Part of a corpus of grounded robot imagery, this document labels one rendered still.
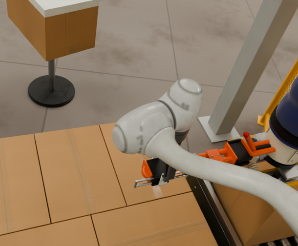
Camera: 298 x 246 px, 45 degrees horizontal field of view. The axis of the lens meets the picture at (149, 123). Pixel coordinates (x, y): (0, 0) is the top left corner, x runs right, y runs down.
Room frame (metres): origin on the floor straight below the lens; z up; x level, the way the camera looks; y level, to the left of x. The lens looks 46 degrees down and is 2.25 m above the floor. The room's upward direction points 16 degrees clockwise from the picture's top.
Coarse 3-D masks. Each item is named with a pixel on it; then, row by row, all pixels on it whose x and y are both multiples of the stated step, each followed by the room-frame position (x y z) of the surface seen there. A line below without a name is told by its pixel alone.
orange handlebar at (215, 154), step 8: (256, 144) 1.03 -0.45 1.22; (264, 144) 1.05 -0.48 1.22; (208, 152) 0.92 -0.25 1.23; (216, 152) 0.93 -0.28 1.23; (224, 152) 0.95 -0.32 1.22; (256, 152) 0.99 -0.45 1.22; (264, 152) 1.00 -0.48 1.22; (216, 160) 0.89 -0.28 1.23; (224, 160) 0.90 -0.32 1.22; (232, 160) 0.92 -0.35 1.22; (144, 168) 0.77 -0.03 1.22; (144, 176) 0.74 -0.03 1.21
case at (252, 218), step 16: (224, 192) 1.19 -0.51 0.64; (240, 192) 1.11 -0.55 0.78; (224, 208) 1.14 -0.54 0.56; (240, 208) 1.06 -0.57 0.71; (256, 208) 1.00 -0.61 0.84; (272, 208) 0.95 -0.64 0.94; (240, 224) 1.01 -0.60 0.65; (256, 224) 0.96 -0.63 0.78; (272, 224) 0.97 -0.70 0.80; (240, 240) 0.96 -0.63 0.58; (256, 240) 0.96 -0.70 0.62; (272, 240) 1.02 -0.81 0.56
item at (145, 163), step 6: (144, 162) 0.79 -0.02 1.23; (150, 162) 0.79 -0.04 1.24; (156, 162) 0.80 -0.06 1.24; (162, 162) 0.80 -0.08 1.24; (150, 168) 0.76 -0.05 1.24; (156, 168) 0.77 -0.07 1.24; (162, 168) 0.78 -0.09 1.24; (150, 174) 0.74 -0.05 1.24; (156, 174) 0.74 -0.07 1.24; (150, 180) 0.73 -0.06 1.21
